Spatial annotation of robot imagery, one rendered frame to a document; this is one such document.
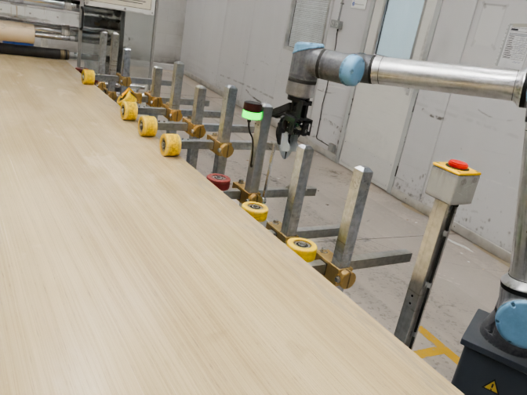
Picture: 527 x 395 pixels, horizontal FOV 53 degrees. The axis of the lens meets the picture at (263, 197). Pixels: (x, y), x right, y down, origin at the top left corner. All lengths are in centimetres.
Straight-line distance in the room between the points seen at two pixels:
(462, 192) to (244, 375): 56
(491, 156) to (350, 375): 357
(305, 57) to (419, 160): 335
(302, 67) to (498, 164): 291
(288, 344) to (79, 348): 36
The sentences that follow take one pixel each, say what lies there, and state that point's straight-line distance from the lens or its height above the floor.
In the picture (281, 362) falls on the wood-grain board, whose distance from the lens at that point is 94.
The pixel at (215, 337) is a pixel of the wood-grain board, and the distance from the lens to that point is 96.
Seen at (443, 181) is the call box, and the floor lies 119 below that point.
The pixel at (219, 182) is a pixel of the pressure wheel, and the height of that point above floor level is 90.
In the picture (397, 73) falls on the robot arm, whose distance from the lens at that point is 168.
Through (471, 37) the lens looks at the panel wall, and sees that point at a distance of 467.
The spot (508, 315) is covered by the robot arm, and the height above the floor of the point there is 80.
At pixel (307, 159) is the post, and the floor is 107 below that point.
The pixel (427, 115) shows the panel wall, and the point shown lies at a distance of 487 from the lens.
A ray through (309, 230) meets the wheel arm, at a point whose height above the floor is 82.
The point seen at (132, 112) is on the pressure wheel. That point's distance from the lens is 234.
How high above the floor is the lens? 146
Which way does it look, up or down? 20 degrees down
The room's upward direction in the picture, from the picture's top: 10 degrees clockwise
